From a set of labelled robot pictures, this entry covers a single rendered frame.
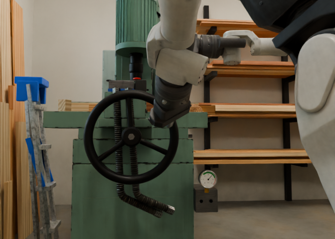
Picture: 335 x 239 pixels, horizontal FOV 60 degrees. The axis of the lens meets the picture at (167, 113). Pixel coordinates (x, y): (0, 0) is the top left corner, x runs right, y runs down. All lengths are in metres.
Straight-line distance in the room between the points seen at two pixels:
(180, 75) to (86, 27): 3.20
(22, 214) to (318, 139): 2.31
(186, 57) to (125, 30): 0.66
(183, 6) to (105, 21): 3.31
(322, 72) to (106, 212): 0.83
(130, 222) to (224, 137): 2.65
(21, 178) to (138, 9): 1.73
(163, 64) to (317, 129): 0.32
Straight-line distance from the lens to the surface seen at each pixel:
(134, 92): 0.89
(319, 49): 0.60
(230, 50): 1.13
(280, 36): 0.68
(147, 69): 1.35
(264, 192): 3.87
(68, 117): 1.11
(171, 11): 0.49
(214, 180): 1.05
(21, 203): 2.59
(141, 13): 1.25
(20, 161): 2.55
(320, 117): 0.59
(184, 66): 0.60
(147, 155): 1.07
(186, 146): 1.08
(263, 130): 3.80
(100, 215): 1.12
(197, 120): 1.09
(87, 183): 1.10
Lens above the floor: 0.82
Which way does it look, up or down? 4 degrees up
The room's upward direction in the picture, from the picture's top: straight up
